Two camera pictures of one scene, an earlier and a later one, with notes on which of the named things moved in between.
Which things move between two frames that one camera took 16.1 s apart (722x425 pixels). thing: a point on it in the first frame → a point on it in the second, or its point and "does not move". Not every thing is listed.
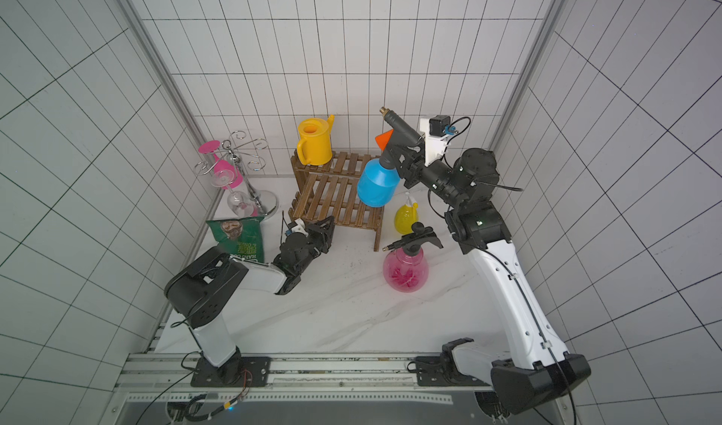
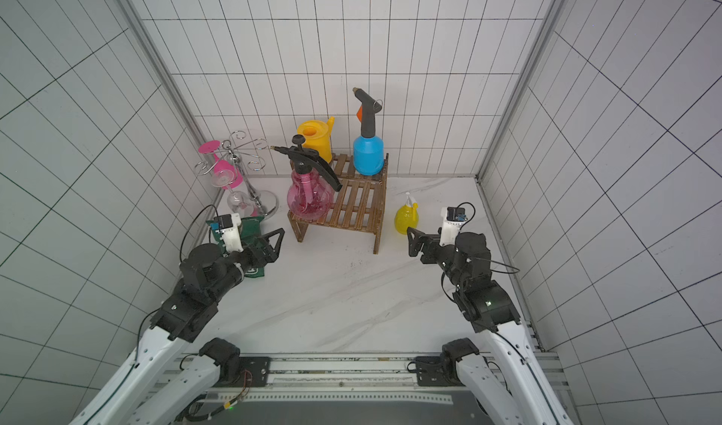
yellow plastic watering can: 314,147 does not move
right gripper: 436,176 → 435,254
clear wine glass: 240,203 does not move
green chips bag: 240,237 does not move
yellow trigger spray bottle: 406,214 does not move
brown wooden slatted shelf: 332,191 does not move
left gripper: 327,231 → 271,253
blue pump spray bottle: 380,176 → 368,151
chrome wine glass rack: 263,203 does not move
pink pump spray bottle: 406,269 → 311,193
